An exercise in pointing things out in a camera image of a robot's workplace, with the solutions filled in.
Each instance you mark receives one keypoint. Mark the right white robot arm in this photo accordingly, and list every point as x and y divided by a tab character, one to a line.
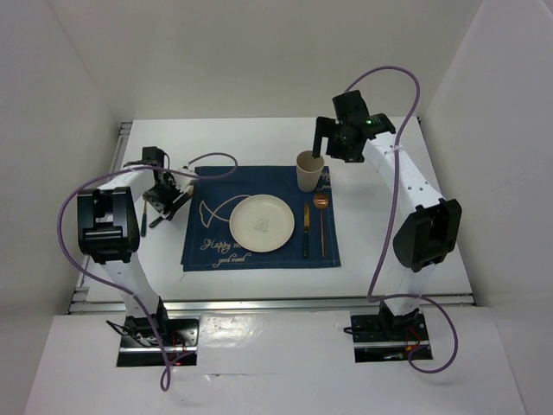
423	225

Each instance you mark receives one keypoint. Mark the beige paper cup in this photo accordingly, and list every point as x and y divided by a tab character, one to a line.
308	170

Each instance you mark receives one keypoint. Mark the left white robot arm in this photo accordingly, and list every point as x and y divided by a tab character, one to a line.
110	233

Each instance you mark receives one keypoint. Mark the gold knife green handle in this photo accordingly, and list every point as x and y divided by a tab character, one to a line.
306	228

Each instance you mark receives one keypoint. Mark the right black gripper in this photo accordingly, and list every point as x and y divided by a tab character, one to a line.
323	128

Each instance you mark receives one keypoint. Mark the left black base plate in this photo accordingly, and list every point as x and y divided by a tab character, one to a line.
139	347

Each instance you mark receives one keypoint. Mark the gold fork green handle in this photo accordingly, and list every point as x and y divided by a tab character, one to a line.
144	220
156	222

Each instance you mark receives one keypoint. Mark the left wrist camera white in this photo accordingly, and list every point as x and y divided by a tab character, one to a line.
185	178

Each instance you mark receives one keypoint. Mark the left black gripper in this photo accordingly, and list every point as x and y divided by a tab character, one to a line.
167	208

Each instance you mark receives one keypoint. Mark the aluminium rail front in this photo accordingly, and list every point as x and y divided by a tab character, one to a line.
80	306

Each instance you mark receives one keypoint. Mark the cream round plate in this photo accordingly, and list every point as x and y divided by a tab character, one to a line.
262	223

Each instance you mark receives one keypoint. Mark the dark blue cloth placemat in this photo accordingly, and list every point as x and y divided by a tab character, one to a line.
209	245

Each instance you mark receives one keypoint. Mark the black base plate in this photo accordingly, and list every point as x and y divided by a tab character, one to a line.
372	343
139	347

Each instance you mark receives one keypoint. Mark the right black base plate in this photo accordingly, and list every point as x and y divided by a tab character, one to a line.
372	343

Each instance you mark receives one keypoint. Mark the copper spoon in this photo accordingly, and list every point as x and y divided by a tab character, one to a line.
321	202

